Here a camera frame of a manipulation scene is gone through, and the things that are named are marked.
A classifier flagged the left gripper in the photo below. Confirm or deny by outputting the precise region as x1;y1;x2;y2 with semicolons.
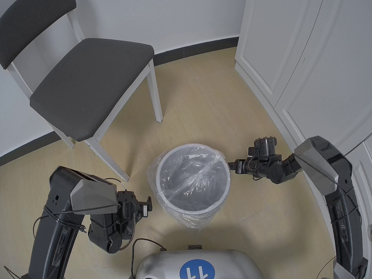
135;196;152;222

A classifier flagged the clear plastic bag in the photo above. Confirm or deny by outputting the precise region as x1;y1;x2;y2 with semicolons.
146;148;233;229

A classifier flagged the white wardrobe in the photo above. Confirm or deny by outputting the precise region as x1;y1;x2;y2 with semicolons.
235;0;372;275

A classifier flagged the black cable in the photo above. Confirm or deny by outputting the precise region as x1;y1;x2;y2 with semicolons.
131;238;167;277

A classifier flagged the white trash bin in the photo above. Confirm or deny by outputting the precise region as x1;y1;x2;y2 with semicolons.
156;145;231;214

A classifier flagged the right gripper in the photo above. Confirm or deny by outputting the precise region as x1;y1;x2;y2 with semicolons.
227;158;257;177

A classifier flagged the white chair with grey seat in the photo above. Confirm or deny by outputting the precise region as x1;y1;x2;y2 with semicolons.
0;0;163;182

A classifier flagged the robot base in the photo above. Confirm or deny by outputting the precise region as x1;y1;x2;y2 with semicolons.
136;244;265;279

